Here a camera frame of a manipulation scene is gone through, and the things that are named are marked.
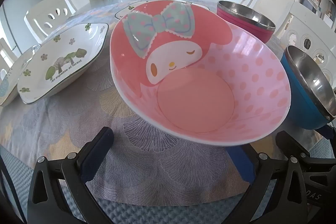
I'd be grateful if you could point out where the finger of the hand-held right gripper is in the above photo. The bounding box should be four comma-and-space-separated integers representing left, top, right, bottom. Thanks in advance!
276, 131, 313, 161
316, 123, 336, 140

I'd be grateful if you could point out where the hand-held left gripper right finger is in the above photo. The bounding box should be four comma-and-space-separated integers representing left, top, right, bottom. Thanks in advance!
227, 144, 309, 224

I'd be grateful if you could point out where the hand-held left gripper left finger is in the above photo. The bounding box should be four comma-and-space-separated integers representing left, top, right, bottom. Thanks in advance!
28, 126, 114, 224

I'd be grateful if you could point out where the blue steel bowl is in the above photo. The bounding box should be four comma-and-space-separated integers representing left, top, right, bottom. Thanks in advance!
280, 45, 336, 130

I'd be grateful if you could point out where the pink cartoon bowl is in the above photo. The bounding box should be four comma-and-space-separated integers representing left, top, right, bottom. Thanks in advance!
110, 0, 291, 147

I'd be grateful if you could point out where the white square tree print plate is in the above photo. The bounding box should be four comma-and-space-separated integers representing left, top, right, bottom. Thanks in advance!
17, 23, 109, 105
115, 0, 151, 20

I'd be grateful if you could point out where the white plate with blue print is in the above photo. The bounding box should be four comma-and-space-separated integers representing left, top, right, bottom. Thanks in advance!
0, 44, 40, 106

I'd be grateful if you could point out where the red steel bowl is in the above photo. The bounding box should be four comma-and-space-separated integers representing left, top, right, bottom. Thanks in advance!
217, 0, 277, 44

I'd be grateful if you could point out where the blue quilted mat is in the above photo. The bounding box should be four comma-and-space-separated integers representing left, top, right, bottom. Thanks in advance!
0, 140, 334, 224

